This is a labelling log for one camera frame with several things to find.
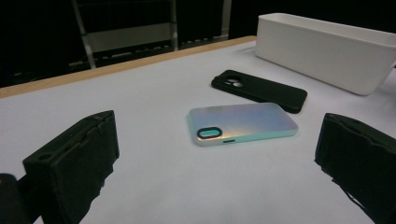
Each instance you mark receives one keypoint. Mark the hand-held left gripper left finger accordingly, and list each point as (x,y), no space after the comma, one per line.
(71,161)

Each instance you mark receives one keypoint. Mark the white plastic bin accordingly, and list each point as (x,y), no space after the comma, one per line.
(327,56)

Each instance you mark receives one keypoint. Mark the black phone case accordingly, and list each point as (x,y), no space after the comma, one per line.
(267,90)

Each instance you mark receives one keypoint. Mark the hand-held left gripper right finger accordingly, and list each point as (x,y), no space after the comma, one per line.
(358,155)

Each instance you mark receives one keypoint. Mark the iridescent phone case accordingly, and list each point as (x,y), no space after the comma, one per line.
(246,121)

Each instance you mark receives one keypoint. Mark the white table mat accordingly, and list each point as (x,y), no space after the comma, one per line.
(149,99)

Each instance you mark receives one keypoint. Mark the grey metal stand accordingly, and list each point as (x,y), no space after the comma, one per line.
(130,37)

